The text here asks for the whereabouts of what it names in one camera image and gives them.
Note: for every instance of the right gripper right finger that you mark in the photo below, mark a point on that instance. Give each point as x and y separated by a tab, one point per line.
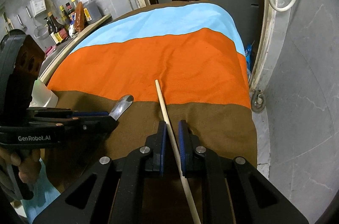
196	159

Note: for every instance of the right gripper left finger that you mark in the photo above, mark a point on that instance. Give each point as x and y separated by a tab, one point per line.
150	158

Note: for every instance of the white plastic utensil holder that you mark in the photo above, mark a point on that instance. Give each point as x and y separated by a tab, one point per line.
42	96

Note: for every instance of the large silver spoon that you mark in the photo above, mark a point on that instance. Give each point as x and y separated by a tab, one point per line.
121	106

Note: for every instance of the person left hand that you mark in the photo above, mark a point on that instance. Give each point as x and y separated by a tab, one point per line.
28	168

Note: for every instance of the dark soy sauce bottle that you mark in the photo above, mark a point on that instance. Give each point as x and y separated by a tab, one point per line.
60	33

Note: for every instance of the striped cloth blue orange brown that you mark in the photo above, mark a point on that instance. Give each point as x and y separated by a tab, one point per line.
192	50

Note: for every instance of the orange spice bag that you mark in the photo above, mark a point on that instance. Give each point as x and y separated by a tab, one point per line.
79	17

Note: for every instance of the large oil jug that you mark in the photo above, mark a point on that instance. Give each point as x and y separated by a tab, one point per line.
91	11

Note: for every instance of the wire strainer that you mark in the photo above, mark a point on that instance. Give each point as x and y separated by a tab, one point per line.
40	32

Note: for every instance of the white box on wall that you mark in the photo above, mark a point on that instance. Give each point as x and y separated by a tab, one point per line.
38	7

